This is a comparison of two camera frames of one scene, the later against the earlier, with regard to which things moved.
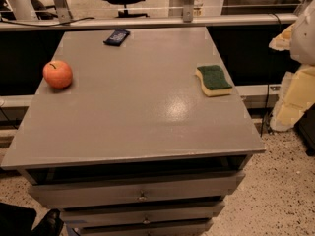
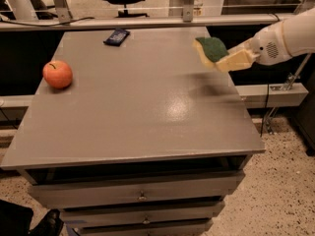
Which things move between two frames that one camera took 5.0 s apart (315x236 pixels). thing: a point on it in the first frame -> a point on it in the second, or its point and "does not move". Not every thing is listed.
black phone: x=117 y=37 does not move
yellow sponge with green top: x=213 y=81 -> x=212 y=49
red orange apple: x=57 y=74 does not move
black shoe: x=51 y=224 does not move
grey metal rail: x=43 y=23 does not move
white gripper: x=304 y=38 -> x=270 y=46
